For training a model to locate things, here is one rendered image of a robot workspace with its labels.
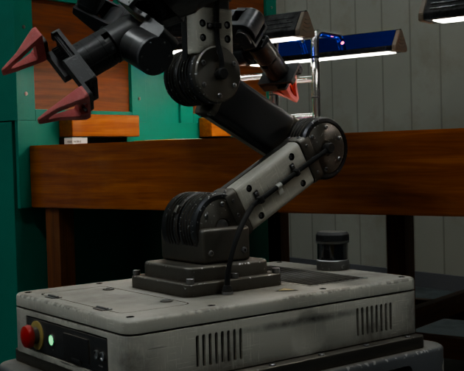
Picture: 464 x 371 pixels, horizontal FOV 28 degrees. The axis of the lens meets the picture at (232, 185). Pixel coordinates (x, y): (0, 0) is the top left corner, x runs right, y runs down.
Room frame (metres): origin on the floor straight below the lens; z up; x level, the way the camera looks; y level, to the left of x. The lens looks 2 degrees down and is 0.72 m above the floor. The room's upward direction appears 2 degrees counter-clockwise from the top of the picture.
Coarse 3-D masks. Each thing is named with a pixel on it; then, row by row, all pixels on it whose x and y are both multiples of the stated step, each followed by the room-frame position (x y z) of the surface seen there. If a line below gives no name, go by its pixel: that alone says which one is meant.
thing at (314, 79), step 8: (320, 32) 3.00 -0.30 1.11; (328, 32) 3.05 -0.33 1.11; (336, 32) 3.10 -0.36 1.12; (296, 40) 3.17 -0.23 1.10; (304, 40) 3.20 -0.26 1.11; (312, 40) 2.99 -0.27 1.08; (312, 48) 2.99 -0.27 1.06; (312, 56) 2.99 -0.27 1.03; (312, 64) 2.99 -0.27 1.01; (312, 72) 2.99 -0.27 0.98; (304, 80) 3.02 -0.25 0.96; (312, 80) 2.99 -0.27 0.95; (312, 88) 2.99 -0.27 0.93; (280, 96) 3.09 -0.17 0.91; (312, 96) 2.99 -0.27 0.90; (280, 104) 3.08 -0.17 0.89; (312, 104) 3.00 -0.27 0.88; (312, 112) 3.00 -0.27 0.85
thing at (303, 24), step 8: (264, 16) 2.62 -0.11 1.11; (272, 16) 2.60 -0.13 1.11; (280, 16) 2.58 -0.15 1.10; (288, 16) 2.56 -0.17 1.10; (296, 16) 2.55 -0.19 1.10; (304, 16) 2.53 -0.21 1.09; (272, 24) 2.58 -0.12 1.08; (280, 24) 2.57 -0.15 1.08; (288, 24) 2.55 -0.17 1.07; (296, 24) 2.53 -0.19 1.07; (304, 24) 2.53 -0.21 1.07; (264, 32) 2.58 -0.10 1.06; (272, 32) 2.57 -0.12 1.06; (280, 32) 2.55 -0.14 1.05; (288, 32) 2.53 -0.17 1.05; (296, 32) 2.52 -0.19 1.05; (304, 32) 2.53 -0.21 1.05; (312, 32) 2.57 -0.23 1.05; (176, 48) 2.78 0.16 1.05
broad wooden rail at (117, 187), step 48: (96, 144) 2.58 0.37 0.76; (144, 144) 2.47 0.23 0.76; (192, 144) 2.37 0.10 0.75; (240, 144) 2.28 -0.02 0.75; (384, 144) 2.04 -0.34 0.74; (432, 144) 1.97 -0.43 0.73; (48, 192) 2.71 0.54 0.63; (96, 192) 2.59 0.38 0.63; (144, 192) 2.48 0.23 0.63; (336, 192) 2.11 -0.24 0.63; (384, 192) 2.04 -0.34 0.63; (432, 192) 1.97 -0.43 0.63
